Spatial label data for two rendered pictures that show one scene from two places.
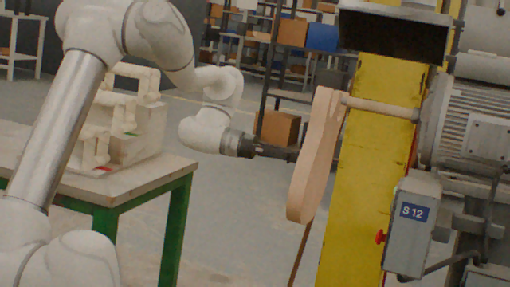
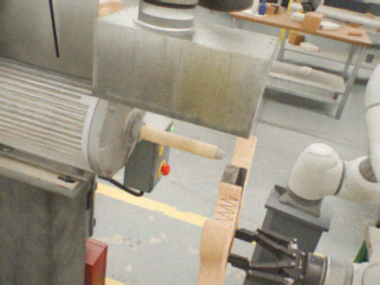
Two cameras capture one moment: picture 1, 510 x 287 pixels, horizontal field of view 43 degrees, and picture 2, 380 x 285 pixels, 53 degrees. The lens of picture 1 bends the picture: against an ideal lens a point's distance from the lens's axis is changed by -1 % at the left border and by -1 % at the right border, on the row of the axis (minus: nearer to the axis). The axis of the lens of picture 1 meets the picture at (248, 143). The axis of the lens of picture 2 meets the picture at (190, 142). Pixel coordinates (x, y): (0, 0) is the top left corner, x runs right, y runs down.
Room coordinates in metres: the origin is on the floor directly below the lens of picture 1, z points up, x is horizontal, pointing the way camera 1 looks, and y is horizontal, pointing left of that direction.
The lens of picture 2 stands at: (2.58, -0.38, 1.69)
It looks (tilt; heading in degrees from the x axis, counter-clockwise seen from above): 30 degrees down; 175
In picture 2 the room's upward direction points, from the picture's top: 10 degrees clockwise
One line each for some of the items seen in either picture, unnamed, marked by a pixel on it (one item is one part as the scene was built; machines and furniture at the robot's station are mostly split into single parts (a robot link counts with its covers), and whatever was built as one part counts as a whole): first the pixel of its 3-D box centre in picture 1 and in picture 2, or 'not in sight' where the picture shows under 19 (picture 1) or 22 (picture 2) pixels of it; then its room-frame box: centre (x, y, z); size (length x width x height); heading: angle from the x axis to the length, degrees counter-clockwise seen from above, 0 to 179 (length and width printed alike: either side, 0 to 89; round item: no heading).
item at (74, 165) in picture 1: (69, 161); not in sight; (1.87, 0.51, 0.94); 0.27 x 0.15 x 0.01; 77
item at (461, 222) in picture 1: (476, 226); not in sight; (1.60, -0.61, 1.02); 0.13 x 0.04 x 0.04; 73
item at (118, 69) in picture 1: (122, 70); not in sight; (2.13, 0.45, 1.20); 0.20 x 0.03 x 0.03; 76
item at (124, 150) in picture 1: (96, 141); not in sight; (2.02, 0.48, 0.98); 0.27 x 0.16 x 0.09; 77
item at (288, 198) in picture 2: not in sight; (299, 192); (1.20, 0.26, 0.73); 0.22 x 0.18 x 0.06; 66
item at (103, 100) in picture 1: (95, 98); not in sight; (1.98, 0.49, 1.12); 0.20 x 0.03 x 0.03; 76
